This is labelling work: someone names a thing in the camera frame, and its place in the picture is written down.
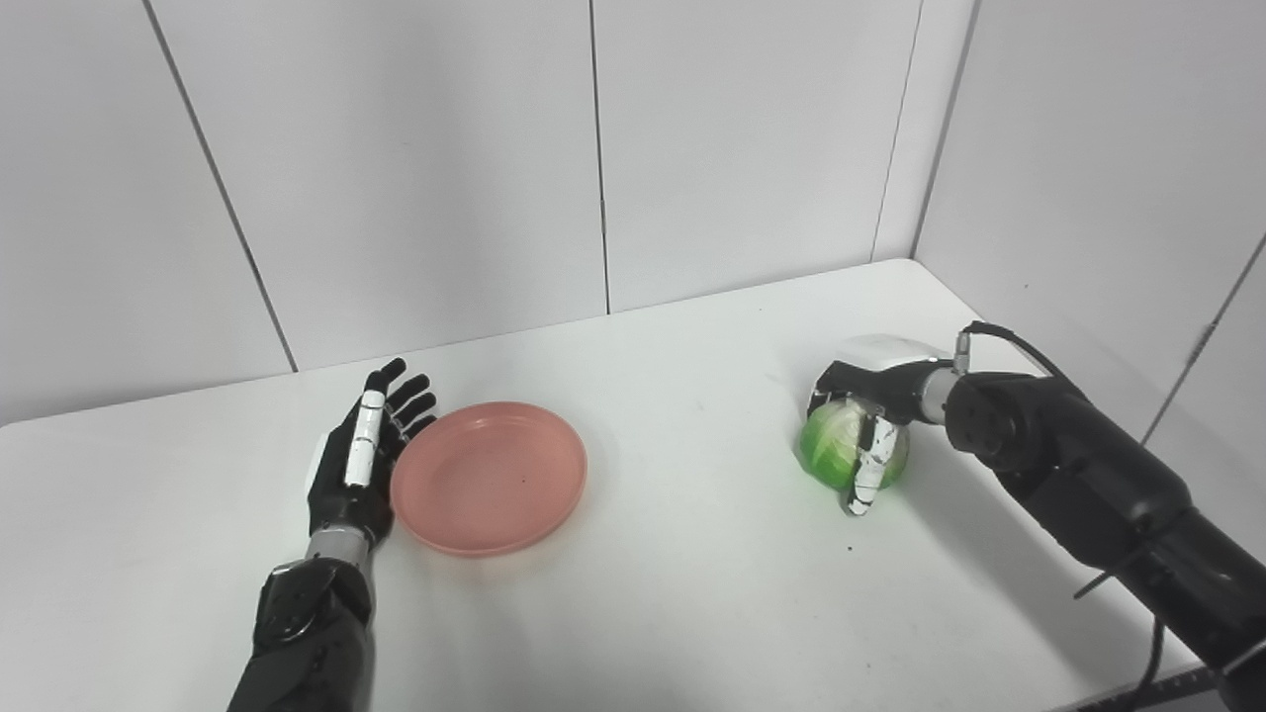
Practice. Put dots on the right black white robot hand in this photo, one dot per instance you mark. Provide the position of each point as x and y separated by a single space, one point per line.
870 396

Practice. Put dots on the pink round plate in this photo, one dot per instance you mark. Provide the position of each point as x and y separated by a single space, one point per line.
490 478

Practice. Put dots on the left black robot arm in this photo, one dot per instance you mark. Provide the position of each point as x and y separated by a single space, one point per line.
307 633

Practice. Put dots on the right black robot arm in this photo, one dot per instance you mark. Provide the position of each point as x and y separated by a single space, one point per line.
1088 485

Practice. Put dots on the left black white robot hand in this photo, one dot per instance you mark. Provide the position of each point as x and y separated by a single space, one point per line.
361 455

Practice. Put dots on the green white cabbage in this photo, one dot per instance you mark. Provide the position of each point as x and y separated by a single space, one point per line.
836 445

